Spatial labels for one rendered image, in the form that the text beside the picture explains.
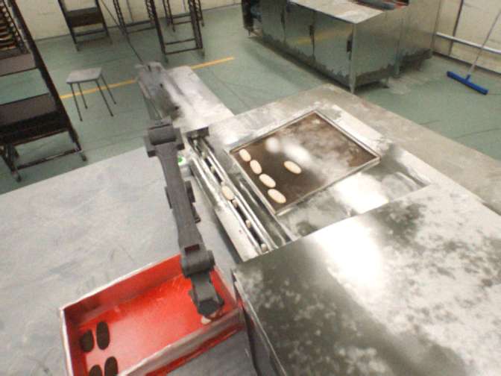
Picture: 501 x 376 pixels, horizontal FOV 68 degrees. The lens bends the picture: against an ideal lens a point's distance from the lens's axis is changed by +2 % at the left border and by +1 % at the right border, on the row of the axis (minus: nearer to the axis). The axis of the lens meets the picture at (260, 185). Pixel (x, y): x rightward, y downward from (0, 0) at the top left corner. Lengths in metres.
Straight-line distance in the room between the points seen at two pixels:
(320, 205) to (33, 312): 1.04
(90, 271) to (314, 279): 1.00
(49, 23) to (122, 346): 7.55
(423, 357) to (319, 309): 0.16
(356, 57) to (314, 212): 2.90
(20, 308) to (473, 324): 1.32
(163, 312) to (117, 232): 0.47
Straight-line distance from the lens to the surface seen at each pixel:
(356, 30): 4.00
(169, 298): 1.30
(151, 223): 1.58
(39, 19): 8.40
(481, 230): 0.82
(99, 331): 1.30
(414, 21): 4.71
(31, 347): 1.40
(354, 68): 4.13
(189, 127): 1.98
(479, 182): 1.80
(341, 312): 0.63
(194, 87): 2.73
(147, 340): 1.23
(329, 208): 1.37
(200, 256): 0.96
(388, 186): 1.44
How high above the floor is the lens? 1.83
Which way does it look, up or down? 38 degrees down
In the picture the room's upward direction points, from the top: 6 degrees counter-clockwise
